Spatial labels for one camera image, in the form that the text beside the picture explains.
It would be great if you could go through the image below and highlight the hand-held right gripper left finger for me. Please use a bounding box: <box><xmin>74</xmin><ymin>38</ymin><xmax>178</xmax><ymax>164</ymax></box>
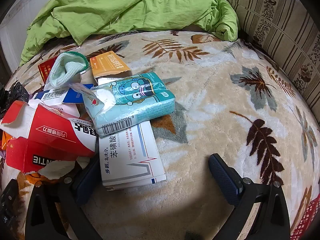
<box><xmin>25</xmin><ymin>155</ymin><xmax>103</xmax><ymax>240</ymax></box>

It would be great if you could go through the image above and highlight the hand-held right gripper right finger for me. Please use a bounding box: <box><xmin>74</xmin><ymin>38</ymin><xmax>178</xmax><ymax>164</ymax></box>
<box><xmin>209</xmin><ymin>153</ymin><xmax>290</xmax><ymax>240</ymax></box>

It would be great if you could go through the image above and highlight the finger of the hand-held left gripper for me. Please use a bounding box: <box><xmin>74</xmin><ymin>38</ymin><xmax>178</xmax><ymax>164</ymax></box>
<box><xmin>0</xmin><ymin>179</ymin><xmax>20</xmax><ymax>230</ymax></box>

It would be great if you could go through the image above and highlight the long white medicine box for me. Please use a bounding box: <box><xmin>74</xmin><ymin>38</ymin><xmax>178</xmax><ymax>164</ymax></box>
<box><xmin>98</xmin><ymin>120</ymin><xmax>167</xmax><ymax>187</ymax></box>

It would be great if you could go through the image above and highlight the torn red carton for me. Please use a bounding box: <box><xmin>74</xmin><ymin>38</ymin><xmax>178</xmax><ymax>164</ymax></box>
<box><xmin>0</xmin><ymin>100</ymin><xmax>98</xmax><ymax>174</ymax></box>

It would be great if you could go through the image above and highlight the blue and white box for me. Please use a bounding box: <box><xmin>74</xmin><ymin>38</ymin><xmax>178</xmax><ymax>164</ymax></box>
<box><xmin>30</xmin><ymin>83</ymin><xmax>94</xmax><ymax>105</ymax></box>

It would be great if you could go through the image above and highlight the teal cartoon tissue pack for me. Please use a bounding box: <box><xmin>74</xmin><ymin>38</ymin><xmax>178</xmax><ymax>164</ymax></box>
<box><xmin>82</xmin><ymin>72</ymin><xmax>175</xmax><ymax>137</ymax></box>

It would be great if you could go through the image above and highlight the white green-trimmed sock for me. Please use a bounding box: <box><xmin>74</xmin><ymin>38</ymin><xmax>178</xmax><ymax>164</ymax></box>
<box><xmin>48</xmin><ymin>51</ymin><xmax>88</xmax><ymax>89</ymax></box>

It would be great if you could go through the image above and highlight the small red box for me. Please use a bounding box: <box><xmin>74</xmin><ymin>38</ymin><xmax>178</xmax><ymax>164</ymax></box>
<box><xmin>37</xmin><ymin>55</ymin><xmax>62</xmax><ymax>85</ymax></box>

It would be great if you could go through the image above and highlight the orange medicine box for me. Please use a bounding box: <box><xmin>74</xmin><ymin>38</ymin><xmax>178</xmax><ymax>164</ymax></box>
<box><xmin>89</xmin><ymin>51</ymin><xmax>132</xmax><ymax>85</ymax></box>

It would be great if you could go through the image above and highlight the leaf print blanket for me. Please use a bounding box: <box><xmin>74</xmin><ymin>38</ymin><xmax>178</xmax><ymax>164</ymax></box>
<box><xmin>0</xmin><ymin>30</ymin><xmax>320</xmax><ymax>240</ymax></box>

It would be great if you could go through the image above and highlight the red checked cloth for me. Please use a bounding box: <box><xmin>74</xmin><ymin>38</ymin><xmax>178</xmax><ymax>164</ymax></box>
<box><xmin>291</xmin><ymin>197</ymin><xmax>320</xmax><ymax>240</ymax></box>

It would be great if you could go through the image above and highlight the black plastic bag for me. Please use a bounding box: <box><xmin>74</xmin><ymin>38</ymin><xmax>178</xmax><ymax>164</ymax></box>
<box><xmin>0</xmin><ymin>82</ymin><xmax>28</xmax><ymax>113</ymax></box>

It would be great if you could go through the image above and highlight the striped floral cushion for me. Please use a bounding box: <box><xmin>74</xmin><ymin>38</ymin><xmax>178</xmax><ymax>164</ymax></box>
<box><xmin>229</xmin><ymin>0</ymin><xmax>320</xmax><ymax>117</ymax></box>

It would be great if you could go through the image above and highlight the green quilt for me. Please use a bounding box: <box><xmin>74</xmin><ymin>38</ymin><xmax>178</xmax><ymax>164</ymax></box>
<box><xmin>19</xmin><ymin>0</ymin><xmax>240</xmax><ymax>67</ymax></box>

